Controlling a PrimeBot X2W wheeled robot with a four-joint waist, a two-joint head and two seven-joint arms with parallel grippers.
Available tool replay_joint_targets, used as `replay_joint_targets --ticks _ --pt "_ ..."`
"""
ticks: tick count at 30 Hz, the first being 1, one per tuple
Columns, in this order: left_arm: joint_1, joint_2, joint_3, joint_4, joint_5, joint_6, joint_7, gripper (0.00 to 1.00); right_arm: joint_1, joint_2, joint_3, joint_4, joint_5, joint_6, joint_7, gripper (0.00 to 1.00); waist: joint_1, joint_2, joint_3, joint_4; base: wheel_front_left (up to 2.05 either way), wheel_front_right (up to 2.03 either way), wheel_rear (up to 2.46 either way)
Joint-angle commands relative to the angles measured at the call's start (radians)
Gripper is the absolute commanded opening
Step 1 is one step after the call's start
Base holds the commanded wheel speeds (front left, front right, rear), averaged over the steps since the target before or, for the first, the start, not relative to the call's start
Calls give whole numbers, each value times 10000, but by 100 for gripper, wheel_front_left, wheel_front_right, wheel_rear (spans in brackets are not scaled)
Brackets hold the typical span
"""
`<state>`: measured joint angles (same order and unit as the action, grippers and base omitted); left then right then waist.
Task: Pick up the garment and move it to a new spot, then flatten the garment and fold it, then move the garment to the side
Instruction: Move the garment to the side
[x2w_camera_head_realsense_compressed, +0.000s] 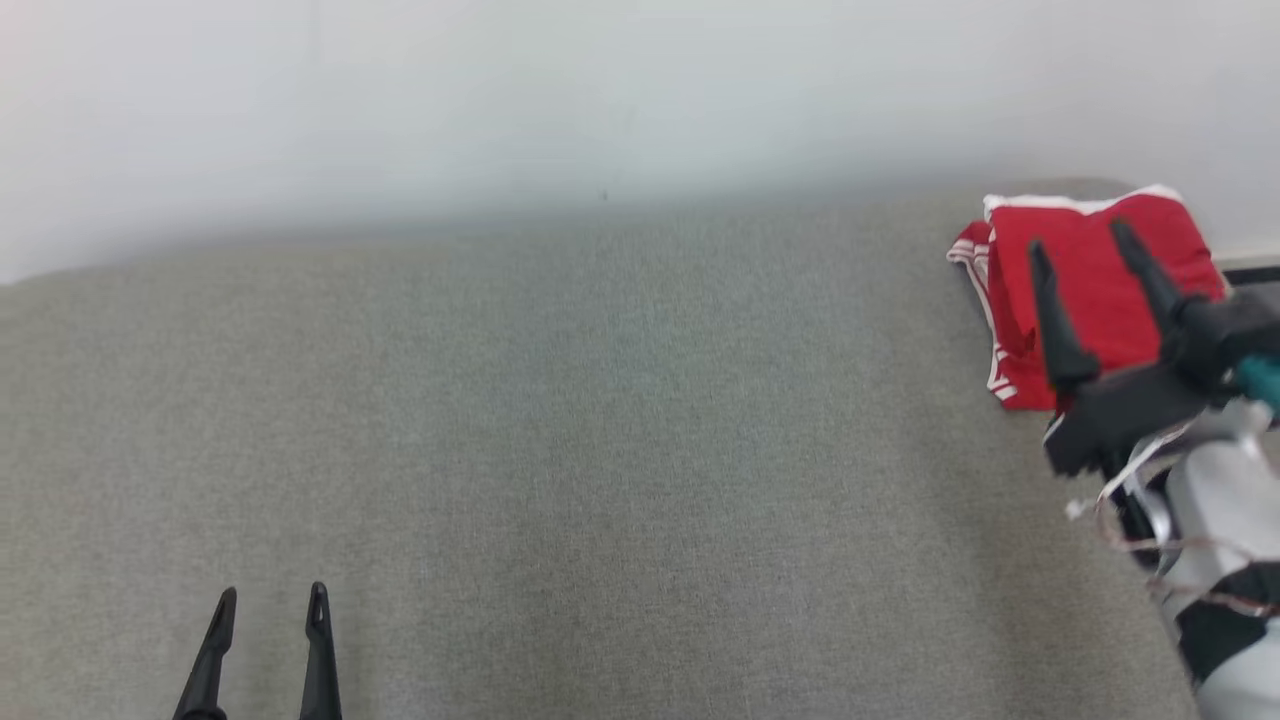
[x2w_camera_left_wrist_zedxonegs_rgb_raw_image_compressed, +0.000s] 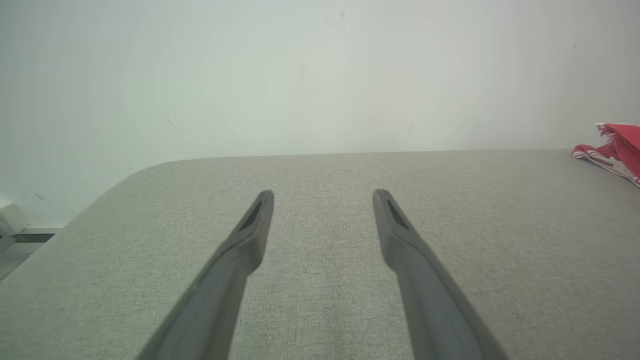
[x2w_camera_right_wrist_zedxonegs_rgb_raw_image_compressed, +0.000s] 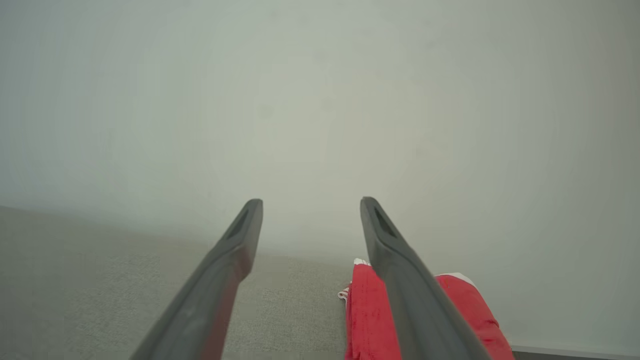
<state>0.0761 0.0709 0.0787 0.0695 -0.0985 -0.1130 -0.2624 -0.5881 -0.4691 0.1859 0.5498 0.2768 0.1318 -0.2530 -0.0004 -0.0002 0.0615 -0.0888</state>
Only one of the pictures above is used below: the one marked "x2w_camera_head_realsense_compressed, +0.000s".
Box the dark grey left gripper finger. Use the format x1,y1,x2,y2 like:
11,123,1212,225
171,587,239,720
299,582,345,720

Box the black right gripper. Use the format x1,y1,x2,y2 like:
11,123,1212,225
1026,218,1280,480

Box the red shorts with white stripes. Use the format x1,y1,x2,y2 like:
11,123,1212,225
982,184,1230,413

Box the thin robot arm cable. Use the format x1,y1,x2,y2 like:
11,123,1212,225
1094,498,1280,617

